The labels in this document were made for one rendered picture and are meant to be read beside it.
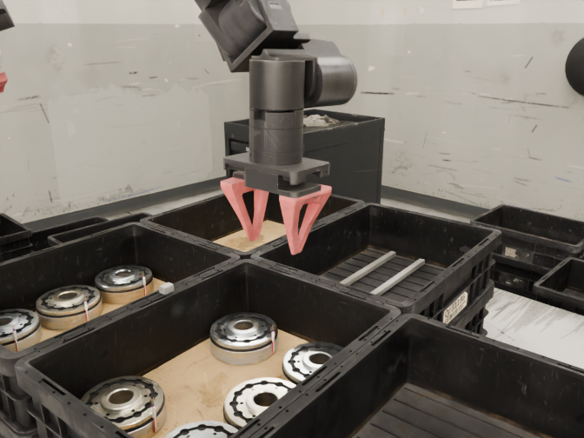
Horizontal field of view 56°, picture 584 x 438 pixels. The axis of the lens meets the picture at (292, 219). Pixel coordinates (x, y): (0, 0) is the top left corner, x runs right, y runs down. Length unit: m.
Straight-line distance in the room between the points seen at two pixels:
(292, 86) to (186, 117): 3.92
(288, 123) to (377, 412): 0.39
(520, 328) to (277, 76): 0.87
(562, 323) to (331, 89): 0.87
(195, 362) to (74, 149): 3.27
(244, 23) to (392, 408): 0.50
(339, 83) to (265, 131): 0.10
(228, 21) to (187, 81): 3.86
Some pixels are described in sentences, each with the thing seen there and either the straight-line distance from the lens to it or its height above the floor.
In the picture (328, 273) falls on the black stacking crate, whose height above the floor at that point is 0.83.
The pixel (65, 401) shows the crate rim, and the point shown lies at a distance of 0.64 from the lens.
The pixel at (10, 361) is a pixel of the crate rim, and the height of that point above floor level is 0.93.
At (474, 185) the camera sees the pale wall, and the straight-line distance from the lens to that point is 4.13.
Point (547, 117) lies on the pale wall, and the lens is 3.87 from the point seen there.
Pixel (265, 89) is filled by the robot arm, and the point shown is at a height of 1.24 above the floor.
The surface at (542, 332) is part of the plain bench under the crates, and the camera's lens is 1.28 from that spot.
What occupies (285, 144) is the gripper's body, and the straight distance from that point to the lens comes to 0.57.
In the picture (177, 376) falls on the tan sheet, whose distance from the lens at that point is 0.83.
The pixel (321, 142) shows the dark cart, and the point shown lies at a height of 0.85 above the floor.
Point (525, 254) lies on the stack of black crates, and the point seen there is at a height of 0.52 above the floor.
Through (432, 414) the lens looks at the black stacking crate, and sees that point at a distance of 0.77.
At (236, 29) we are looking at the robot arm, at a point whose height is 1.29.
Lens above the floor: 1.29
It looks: 19 degrees down
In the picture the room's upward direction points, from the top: straight up
